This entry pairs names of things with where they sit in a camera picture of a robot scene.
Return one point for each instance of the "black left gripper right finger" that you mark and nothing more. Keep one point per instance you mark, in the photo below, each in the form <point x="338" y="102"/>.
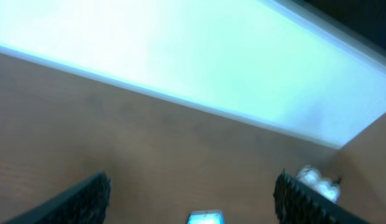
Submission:
<point x="297" y="203"/>

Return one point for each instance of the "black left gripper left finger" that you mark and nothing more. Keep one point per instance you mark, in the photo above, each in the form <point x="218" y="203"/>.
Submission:
<point x="83" y="203"/>

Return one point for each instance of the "blue Galaxy smartphone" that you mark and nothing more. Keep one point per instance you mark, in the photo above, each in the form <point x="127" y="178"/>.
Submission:
<point x="206" y="217"/>

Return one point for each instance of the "brown cardboard panel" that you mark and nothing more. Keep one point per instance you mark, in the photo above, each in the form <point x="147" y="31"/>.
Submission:
<point x="362" y="164"/>

